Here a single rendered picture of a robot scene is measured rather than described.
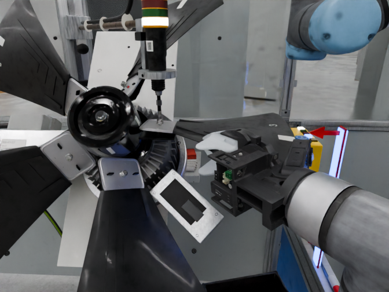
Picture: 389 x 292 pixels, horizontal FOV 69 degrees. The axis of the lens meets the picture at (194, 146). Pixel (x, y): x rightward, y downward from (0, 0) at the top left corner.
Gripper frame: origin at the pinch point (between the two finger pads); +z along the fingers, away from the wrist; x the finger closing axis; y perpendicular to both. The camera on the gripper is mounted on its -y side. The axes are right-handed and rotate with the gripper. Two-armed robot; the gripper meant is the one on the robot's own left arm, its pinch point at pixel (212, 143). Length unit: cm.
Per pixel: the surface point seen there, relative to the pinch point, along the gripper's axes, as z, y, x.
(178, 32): 16.7, -5.7, -17.4
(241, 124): 4.4, -10.7, 0.5
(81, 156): 18.2, 18.2, 2.6
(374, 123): 19, -101, 29
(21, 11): 37.9, 18.8, -24.1
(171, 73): 8.0, 2.0, -11.5
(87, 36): 69, -1, -17
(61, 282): 113, 34, 115
